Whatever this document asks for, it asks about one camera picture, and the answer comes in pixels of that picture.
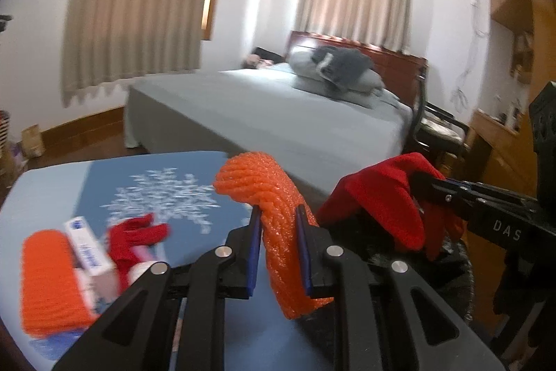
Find white blue small box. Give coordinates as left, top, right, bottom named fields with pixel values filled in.
left=64, top=217, right=115, bottom=277

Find red knitted glove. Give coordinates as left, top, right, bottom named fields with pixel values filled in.
left=108, top=213, right=171, bottom=294

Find red knitted cloth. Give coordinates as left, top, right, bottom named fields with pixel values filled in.
left=316, top=153, right=465, bottom=261

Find orange foam net sleeve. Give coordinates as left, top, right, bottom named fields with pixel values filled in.
left=213, top=152, right=332, bottom=319

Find white tissue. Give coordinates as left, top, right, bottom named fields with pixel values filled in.
left=127, top=261, right=155, bottom=286

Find black trash bin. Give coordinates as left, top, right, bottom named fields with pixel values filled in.
left=299, top=222, right=475, bottom=371

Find black office chair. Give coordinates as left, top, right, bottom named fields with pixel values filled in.
left=403, top=66, right=469, bottom=164

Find blue tree print tablecloth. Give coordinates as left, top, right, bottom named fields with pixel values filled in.
left=1, top=152, right=333, bottom=370

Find red wooden headboard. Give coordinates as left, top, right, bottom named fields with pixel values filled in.
left=286, top=31, right=428, bottom=106

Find brown paper bag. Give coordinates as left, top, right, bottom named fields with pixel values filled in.
left=21, top=124, right=45, bottom=158

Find bed with grey sheet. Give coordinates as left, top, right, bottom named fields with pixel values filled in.
left=123, top=67, right=412, bottom=205

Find wooden wardrobe desk unit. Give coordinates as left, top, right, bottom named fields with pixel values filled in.
left=440, top=0, right=556, bottom=198

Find dark grey blanket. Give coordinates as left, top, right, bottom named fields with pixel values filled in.
left=311, top=46, right=377, bottom=97

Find dark bedside items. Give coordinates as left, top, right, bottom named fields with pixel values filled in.
left=242, top=47, right=286, bottom=69

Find left beige curtain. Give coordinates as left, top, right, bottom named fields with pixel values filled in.
left=60, top=0, right=204, bottom=104

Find white hanging cable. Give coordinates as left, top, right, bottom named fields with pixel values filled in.
left=449, top=0, right=490, bottom=113

